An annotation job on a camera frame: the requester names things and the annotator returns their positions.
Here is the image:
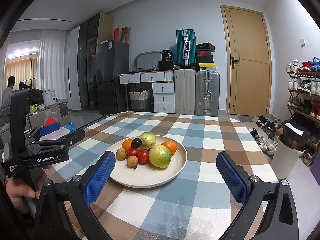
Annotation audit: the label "large orange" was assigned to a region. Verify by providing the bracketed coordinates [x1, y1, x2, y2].
[161, 141, 177, 155]

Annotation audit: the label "black bag with white paper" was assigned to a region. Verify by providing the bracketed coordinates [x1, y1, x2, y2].
[279, 120, 312, 153]

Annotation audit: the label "white kettle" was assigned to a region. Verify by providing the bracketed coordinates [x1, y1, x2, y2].
[41, 88, 57, 104]

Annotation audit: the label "beige curtain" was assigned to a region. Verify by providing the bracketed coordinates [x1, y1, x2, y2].
[4, 57, 38, 90]

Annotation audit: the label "rows of sneakers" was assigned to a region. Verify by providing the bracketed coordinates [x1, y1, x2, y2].
[286, 57, 320, 120]

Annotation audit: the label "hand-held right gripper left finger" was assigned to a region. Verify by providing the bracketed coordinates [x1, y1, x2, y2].
[34, 151, 117, 240]

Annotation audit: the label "white trash bin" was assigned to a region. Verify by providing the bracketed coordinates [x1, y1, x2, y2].
[271, 136, 304, 180]

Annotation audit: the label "oval silver mirror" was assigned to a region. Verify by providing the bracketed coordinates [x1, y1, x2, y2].
[134, 51, 163, 72]

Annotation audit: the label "white curtain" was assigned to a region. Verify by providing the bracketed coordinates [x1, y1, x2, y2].
[36, 29, 69, 100]

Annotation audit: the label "wooden shoe rack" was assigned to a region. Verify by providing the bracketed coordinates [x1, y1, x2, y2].
[286, 70, 320, 160]

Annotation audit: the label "woven basket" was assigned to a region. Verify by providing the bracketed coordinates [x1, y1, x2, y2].
[129, 88, 151, 110]

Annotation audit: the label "blue plastic bag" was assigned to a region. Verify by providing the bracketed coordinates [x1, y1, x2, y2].
[169, 44, 178, 62]

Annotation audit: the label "wooden door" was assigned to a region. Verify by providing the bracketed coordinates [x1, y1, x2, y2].
[220, 4, 273, 117]

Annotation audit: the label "grey low cabinet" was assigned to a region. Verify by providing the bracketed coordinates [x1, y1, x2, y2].
[27, 102, 70, 128]

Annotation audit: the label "teal suitcase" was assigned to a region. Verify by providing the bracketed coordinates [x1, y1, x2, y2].
[176, 29, 197, 69]

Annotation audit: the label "scattered pile of shoes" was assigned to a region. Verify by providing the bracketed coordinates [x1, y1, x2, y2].
[244, 115, 284, 155]

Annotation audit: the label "checked tablecloth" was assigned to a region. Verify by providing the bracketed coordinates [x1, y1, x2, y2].
[49, 111, 279, 240]

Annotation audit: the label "white drawer desk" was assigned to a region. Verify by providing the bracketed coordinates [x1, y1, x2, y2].
[119, 70, 175, 113]

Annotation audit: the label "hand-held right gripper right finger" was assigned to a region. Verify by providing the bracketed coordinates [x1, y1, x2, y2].
[216, 151, 300, 240]

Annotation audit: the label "black shoe box red stripe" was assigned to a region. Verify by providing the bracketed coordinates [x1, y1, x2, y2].
[196, 42, 215, 51]

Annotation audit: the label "brown cardboard piece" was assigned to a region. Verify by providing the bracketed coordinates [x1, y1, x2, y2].
[121, 27, 131, 43]

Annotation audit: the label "grey refrigerator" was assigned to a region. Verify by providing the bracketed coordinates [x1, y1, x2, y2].
[95, 39, 130, 115]

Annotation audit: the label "person's left hand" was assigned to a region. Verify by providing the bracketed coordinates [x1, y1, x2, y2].
[5, 164, 52, 214]

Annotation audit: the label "silver suitcase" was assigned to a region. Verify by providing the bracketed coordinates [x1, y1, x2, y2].
[195, 71, 220, 117]

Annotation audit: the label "green patched yellow guava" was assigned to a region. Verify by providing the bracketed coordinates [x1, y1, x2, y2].
[148, 144, 172, 168]

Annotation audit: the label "small grey rug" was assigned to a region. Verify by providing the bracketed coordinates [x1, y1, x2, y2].
[236, 114, 258, 122]

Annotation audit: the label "cream round plate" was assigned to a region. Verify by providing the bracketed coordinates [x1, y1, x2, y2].
[108, 134, 188, 188]

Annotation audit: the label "white wardrobe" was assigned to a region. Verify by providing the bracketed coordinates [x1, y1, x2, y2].
[64, 25, 82, 110]

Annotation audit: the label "beige suitcase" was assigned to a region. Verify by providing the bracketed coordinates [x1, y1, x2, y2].
[174, 69, 197, 115]

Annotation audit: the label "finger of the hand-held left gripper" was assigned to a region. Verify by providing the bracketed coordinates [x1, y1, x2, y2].
[31, 129, 86, 153]
[25, 121, 62, 143]

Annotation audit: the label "dark glass cabinet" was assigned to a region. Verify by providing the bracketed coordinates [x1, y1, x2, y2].
[76, 12, 114, 110]

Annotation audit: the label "black case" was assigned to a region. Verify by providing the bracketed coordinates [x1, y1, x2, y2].
[157, 60, 175, 71]

